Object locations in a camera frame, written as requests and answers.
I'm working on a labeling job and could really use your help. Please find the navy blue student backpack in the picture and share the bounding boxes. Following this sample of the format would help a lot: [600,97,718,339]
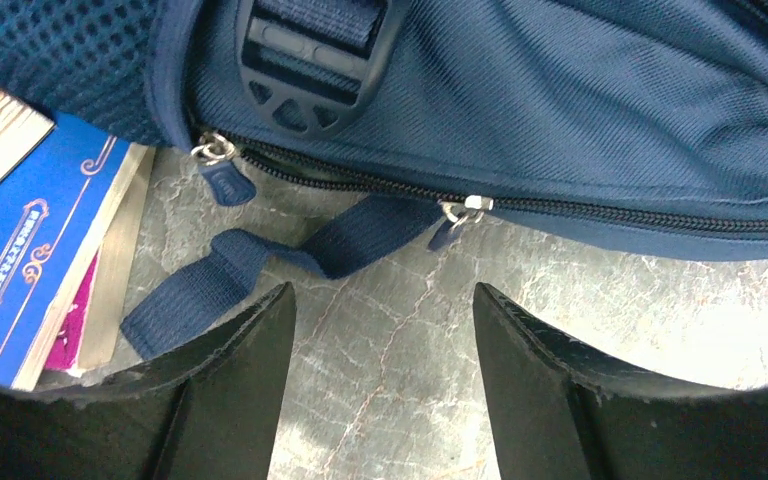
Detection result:
[0,1,768,359]

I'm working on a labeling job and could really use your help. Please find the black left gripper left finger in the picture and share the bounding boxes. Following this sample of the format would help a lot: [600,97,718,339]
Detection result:
[0,283,296,479]

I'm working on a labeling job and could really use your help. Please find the blue cover book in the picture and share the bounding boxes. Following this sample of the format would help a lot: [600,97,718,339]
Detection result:
[0,114,154,390]

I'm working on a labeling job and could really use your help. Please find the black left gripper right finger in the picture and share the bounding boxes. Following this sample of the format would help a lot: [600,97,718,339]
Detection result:
[473,283,768,479]

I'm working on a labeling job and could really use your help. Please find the magenta cover book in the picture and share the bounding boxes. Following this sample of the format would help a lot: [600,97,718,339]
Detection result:
[44,148,156,377]

